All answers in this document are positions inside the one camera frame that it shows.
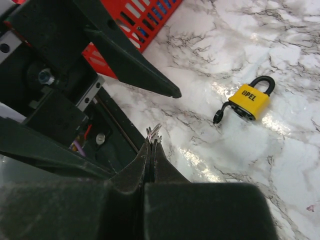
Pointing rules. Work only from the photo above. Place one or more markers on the yellow black padlock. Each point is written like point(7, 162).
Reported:
point(248, 102)

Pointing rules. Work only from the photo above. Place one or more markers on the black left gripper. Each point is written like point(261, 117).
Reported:
point(44, 77)

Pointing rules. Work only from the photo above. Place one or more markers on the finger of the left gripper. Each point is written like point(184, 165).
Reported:
point(123, 58)
point(23, 144)

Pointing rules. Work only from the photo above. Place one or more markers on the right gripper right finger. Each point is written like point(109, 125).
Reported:
point(177, 209)

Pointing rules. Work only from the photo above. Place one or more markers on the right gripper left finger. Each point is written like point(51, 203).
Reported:
point(77, 209)

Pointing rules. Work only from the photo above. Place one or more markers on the red plastic basket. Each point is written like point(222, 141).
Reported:
point(141, 20)

